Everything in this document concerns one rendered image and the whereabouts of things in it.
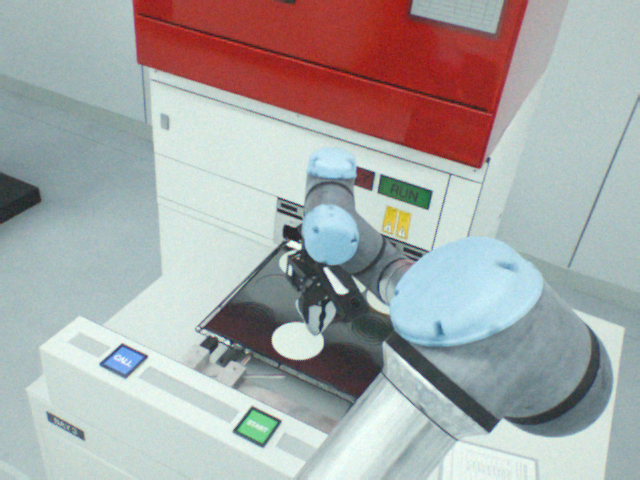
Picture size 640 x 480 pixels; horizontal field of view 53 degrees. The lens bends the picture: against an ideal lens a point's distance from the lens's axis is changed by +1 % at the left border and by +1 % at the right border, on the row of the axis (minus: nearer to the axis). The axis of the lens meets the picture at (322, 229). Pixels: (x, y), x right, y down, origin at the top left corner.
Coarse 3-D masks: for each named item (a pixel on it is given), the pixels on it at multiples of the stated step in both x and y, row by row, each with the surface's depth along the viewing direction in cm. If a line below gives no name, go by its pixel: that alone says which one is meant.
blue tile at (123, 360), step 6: (114, 354) 107; (120, 354) 107; (126, 354) 107; (132, 354) 108; (138, 354) 108; (108, 360) 106; (114, 360) 106; (120, 360) 106; (126, 360) 106; (132, 360) 106; (138, 360) 107; (114, 366) 105; (120, 366) 105; (126, 366) 105; (132, 366) 106; (126, 372) 104
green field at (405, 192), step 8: (384, 184) 135; (392, 184) 134; (400, 184) 133; (384, 192) 136; (392, 192) 135; (400, 192) 134; (408, 192) 133; (416, 192) 133; (424, 192) 132; (408, 200) 134; (416, 200) 134; (424, 200) 133
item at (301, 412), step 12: (204, 372) 117; (216, 372) 117; (252, 384) 116; (252, 396) 113; (264, 396) 114; (276, 396) 114; (276, 408) 112; (288, 408) 112; (300, 408) 112; (300, 420) 110; (312, 420) 110; (324, 420) 111
